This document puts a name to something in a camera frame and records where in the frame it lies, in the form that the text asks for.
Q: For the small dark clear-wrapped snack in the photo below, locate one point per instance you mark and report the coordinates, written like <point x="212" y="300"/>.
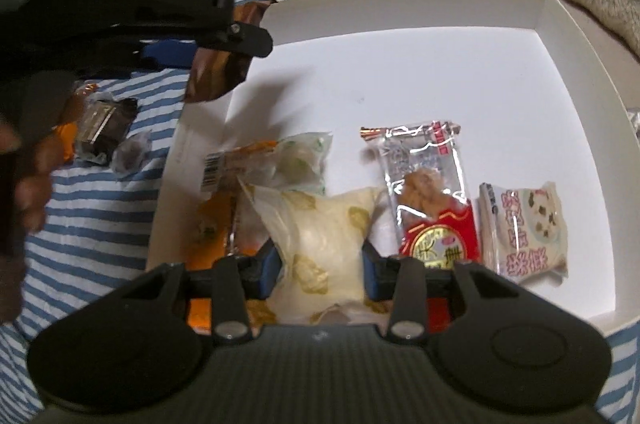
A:
<point x="131" y="151"/>

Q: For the brown snack packet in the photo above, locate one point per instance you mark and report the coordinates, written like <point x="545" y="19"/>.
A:
<point x="215" y="74"/>

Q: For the red snack packet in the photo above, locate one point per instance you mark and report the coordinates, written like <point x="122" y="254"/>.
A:
<point x="435" y="229"/>

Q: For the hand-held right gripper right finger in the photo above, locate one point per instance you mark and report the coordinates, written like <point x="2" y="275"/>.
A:
<point x="371" y="276"/>

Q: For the white spotted snack packet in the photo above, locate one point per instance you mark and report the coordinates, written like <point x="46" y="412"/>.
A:
<point x="525" y="234"/>

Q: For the person's left hand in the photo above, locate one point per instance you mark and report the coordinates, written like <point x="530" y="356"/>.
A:
<point x="30" y="184"/>

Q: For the blue white striped blanket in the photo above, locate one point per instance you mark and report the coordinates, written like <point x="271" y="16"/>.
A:
<point x="100" y="214"/>

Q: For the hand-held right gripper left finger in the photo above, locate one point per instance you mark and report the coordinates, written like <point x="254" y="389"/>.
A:
<point x="270" y="271"/>

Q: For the black snack packet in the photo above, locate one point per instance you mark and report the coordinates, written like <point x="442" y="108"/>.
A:
<point x="105" y="124"/>

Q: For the orange snack packet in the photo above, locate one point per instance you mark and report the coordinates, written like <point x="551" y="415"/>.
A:
<point x="67" y="124"/>
<point x="235" y="164"/>

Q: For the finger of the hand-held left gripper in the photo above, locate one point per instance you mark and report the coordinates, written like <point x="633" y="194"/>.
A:
<point x="250" y="39"/>
<point x="160" y="53"/>

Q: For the white shallow cardboard box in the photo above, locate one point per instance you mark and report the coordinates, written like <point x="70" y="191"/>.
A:
<point x="450" y="69"/>

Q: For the cream gold-patterned snack packet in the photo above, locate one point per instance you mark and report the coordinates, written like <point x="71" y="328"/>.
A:
<point x="320" y="249"/>

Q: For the crumpled silver wrapper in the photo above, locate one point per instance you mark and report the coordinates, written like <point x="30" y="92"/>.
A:
<point x="634" y="118"/>

